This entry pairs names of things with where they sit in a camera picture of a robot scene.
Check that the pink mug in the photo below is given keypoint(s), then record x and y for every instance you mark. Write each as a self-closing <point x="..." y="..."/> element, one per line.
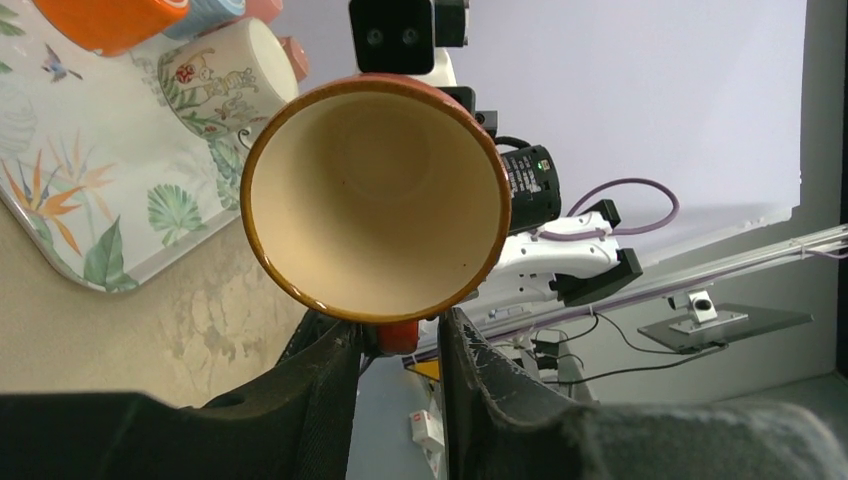
<point x="265" y="10"/>
<point x="296" y="55"/>

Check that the dark orange terracotta mug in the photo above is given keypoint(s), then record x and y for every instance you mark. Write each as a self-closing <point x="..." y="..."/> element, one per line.
<point x="376" y="199"/>

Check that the leaf-patterned serving tray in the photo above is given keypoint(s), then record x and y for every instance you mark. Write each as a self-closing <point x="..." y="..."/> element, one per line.
<point x="95" y="167"/>

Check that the bright orange mug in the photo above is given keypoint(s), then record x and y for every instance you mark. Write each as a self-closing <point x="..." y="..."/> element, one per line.
<point x="111" y="27"/>

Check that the light blue mug back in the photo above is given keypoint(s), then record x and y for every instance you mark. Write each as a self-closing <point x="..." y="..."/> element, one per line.
<point x="205" y="15"/>

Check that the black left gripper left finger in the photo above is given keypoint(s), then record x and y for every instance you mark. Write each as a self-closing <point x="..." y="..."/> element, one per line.
<point x="292" y="422"/>

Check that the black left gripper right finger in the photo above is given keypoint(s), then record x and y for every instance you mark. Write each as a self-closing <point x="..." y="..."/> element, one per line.
<point x="501" y="423"/>

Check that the pink mug back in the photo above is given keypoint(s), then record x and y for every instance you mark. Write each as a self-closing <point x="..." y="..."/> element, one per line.
<point x="265" y="10"/>

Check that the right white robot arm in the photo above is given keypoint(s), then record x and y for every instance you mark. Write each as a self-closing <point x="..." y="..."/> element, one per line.
<point x="572" y="260"/>

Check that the external camera on plate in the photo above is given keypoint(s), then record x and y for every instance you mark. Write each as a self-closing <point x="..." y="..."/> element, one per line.
<point x="704" y="324"/>

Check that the cream illustrated mug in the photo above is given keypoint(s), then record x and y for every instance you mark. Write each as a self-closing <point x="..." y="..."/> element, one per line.
<point x="227" y="80"/>

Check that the pink mug front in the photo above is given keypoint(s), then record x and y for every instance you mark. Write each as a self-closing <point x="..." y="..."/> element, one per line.
<point x="296" y="55"/>

